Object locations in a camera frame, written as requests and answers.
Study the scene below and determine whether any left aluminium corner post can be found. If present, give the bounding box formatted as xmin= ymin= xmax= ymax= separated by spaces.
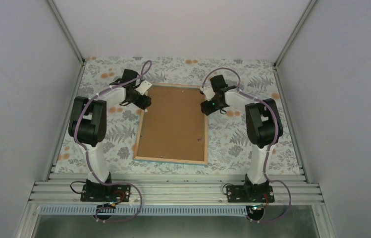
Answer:
xmin=45 ymin=0 xmax=85 ymax=65

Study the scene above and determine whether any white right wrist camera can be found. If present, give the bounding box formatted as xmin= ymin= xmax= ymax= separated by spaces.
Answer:
xmin=200 ymin=86 xmax=215 ymax=101

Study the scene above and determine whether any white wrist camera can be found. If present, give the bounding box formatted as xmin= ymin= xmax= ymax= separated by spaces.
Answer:
xmin=200 ymin=86 xmax=215 ymax=101
xmin=135 ymin=80 xmax=152 ymax=95

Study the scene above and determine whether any right aluminium corner post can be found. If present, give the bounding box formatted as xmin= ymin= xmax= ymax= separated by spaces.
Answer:
xmin=274 ymin=0 xmax=318 ymax=70

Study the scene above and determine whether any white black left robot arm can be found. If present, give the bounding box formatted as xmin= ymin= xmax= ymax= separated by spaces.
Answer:
xmin=68 ymin=69 xmax=152 ymax=201

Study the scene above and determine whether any grey slotted cable duct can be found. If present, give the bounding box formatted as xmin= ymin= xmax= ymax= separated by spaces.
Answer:
xmin=38 ymin=204 xmax=247 ymax=216

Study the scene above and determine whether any aluminium corner post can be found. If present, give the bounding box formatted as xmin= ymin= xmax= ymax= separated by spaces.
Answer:
xmin=45 ymin=0 xmax=85 ymax=65
xmin=274 ymin=0 xmax=318 ymax=70

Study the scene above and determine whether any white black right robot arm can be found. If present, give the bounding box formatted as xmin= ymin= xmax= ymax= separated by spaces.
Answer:
xmin=200 ymin=75 xmax=283 ymax=202

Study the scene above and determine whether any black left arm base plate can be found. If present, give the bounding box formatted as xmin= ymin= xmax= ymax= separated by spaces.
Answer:
xmin=80 ymin=184 xmax=131 ymax=203

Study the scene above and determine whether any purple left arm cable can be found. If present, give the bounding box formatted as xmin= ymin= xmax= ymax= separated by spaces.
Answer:
xmin=73 ymin=60 xmax=153 ymax=224

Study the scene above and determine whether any teal wooden picture frame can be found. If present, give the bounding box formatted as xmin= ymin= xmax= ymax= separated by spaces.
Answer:
xmin=132 ymin=82 xmax=210 ymax=166

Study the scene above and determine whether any aluminium mounting rail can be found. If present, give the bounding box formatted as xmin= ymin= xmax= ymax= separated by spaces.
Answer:
xmin=28 ymin=181 xmax=324 ymax=205

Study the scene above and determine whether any brown cardboard backing board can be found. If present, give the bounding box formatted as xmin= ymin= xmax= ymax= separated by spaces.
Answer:
xmin=136 ymin=86 xmax=206 ymax=162

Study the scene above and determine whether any floral patterned tablecloth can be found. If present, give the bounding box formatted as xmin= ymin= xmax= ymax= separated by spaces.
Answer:
xmin=53 ymin=56 xmax=301 ymax=176

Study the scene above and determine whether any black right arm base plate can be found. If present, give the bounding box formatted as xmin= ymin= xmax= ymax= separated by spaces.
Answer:
xmin=225 ymin=185 xmax=275 ymax=203

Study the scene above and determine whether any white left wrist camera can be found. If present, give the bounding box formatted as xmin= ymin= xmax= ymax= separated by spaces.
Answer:
xmin=135 ymin=80 xmax=152 ymax=95

